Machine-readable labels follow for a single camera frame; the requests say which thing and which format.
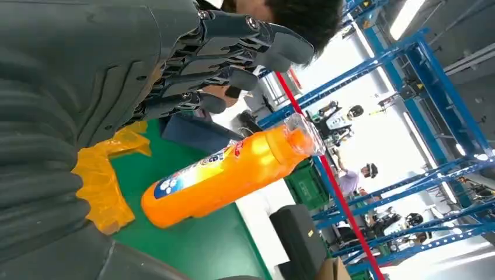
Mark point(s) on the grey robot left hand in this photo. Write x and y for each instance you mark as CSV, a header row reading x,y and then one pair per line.
x,y
96,46

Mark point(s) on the orange drink bottle clear cap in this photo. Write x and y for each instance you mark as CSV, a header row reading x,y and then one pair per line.
x,y
232,174

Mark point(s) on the yellow crinkled sheet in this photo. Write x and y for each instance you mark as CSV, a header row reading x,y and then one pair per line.
x,y
100,193

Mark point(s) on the ribbed grey left arm sleeve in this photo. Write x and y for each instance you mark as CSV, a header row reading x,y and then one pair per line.
x,y
35,181

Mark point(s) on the green table mat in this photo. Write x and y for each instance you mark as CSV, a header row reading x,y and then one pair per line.
x,y
201,251

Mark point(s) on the background humanoid robot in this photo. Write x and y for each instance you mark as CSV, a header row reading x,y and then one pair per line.
x,y
390,224
338,121

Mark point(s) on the green plastic crate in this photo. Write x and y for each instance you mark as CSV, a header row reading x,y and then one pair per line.
x,y
359,275
307,187

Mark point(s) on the black box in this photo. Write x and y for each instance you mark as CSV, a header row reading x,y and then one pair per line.
x,y
299,243

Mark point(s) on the person with headset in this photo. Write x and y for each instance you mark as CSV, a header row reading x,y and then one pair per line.
x,y
350,179

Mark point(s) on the red pole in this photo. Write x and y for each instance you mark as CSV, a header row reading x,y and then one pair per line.
x,y
340,197

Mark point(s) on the ceiling light strip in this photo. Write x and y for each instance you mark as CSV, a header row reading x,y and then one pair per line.
x,y
404,17

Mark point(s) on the brown cardboard box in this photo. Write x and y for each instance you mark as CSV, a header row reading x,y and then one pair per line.
x,y
332,270

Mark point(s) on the blue metal rack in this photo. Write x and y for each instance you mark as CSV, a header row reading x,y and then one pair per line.
x,y
429,62

